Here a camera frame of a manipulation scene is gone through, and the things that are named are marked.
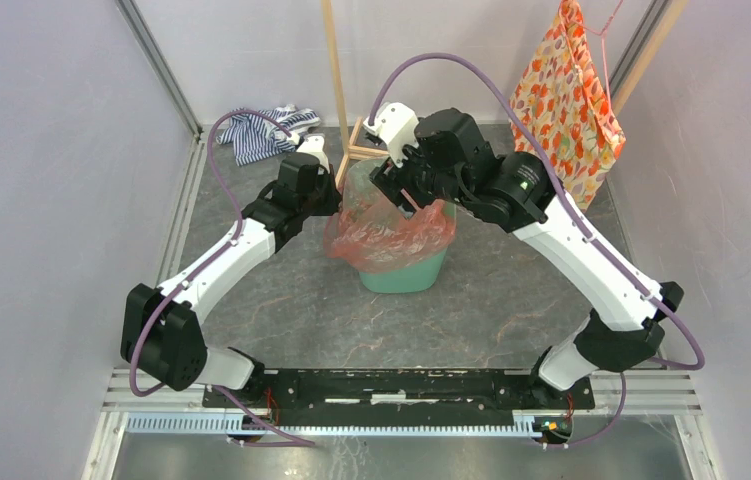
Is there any red plastic trash bag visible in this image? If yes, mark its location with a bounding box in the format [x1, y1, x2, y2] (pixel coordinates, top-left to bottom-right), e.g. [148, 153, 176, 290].
[323, 159, 457, 274]

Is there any green plastic trash bin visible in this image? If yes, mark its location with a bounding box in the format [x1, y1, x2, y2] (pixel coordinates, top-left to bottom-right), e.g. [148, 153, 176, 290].
[345, 160, 458, 295]

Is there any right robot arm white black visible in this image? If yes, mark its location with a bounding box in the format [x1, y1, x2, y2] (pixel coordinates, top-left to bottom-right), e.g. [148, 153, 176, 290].
[364, 103, 684, 408]

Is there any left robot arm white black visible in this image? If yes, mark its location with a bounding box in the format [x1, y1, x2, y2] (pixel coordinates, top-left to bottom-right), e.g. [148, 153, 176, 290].
[120, 150, 341, 408]

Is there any blue white striped cloth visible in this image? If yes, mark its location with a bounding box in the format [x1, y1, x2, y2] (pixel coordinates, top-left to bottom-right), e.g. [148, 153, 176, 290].
[215, 104, 322, 166]

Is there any floral orange cloth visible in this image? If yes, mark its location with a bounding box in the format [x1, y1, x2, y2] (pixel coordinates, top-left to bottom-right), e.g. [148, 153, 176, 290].
[509, 1, 626, 210]

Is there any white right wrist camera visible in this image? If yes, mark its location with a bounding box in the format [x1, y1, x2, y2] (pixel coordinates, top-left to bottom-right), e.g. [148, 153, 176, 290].
[363, 102, 419, 168]

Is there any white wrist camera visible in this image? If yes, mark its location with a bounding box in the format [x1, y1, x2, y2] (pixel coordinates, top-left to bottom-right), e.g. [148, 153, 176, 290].
[288, 133, 331, 170]
[363, 102, 419, 168]

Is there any wooden rack frame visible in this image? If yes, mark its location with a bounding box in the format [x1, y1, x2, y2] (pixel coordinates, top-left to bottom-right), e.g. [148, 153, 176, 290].
[320, 0, 689, 193]

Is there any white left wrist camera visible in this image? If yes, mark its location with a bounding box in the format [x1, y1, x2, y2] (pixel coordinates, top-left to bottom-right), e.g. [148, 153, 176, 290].
[288, 133, 331, 170]

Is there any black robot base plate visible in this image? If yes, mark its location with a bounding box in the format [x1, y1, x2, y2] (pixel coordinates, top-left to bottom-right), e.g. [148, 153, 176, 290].
[233, 368, 596, 428]

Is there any pink wire hanger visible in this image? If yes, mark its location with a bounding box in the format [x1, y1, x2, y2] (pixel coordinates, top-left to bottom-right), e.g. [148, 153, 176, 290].
[578, 0, 626, 110]

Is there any slotted cable duct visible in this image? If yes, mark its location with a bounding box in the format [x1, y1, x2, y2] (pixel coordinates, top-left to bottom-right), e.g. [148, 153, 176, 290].
[126, 412, 541, 439]

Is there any left aluminium corner post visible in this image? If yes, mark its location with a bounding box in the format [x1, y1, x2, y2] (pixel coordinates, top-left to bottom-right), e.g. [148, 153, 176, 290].
[115, 0, 203, 139]

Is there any aluminium corner post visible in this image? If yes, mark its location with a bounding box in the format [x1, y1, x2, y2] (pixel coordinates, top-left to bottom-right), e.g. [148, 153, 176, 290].
[609, 1, 686, 113]
[115, 0, 203, 139]

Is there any right aluminium corner post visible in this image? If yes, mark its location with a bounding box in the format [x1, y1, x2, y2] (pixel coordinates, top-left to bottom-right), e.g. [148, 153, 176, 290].
[609, 1, 686, 113]

